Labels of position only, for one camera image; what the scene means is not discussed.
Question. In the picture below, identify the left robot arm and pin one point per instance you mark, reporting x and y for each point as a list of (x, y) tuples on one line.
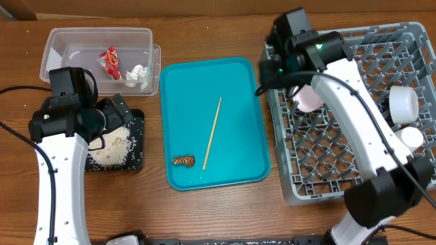
[(61, 132)]

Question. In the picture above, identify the large white plate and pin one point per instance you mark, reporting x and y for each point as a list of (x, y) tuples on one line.
[(308, 100)]

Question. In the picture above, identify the white cup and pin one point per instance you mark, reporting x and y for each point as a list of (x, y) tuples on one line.
[(411, 137)]

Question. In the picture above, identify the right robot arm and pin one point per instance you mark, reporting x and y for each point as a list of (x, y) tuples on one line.
[(393, 179)]

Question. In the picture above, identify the wooden chopstick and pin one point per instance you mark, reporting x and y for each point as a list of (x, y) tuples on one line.
[(212, 134)]

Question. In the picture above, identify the white rice pile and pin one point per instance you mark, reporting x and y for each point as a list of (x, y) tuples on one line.
[(114, 146)]

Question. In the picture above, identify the black plastic tray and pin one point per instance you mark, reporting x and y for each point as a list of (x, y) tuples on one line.
[(136, 149)]

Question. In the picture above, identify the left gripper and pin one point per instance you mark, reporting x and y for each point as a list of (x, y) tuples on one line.
[(116, 119)]

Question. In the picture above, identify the white tissue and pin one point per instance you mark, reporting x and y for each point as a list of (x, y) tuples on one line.
[(138, 75)]

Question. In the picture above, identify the grey dishwasher rack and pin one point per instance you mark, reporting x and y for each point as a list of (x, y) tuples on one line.
[(315, 161)]

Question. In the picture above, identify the teal serving tray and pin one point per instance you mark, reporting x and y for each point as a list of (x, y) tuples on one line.
[(190, 94)]

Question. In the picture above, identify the clear plastic bin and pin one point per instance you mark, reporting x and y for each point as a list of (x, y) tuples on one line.
[(81, 47)]

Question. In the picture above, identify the grey rimmed bowl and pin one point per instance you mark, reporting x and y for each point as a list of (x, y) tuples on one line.
[(403, 104)]

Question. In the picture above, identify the red snack wrapper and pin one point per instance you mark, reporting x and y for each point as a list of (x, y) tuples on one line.
[(110, 63)]

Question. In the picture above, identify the brown dried mushroom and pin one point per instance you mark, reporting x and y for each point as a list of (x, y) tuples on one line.
[(187, 161)]

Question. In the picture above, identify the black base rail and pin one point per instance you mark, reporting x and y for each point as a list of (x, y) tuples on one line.
[(143, 240)]

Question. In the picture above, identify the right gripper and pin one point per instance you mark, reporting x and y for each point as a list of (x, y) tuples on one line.
[(269, 81)]

